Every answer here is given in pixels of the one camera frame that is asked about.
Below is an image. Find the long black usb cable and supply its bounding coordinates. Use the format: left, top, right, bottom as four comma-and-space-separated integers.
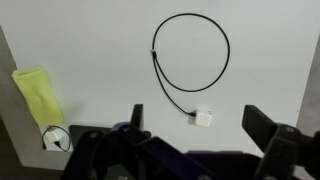
151, 13, 231, 118

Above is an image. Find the white square charger block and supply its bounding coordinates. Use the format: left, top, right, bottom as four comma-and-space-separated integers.
194, 106, 213, 128

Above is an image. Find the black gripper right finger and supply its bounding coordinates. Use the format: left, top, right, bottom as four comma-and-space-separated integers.
241, 104, 320, 180

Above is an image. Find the white board sheet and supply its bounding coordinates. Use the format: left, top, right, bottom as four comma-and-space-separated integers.
0, 0, 320, 171

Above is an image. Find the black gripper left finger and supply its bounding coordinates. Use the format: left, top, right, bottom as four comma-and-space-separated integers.
59, 103, 218, 180

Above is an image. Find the yellow-green folded cloth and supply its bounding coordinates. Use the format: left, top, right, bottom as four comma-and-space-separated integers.
11, 66, 65, 126

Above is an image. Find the small white charger plug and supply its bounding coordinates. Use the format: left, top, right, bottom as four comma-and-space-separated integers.
44, 128, 65, 144

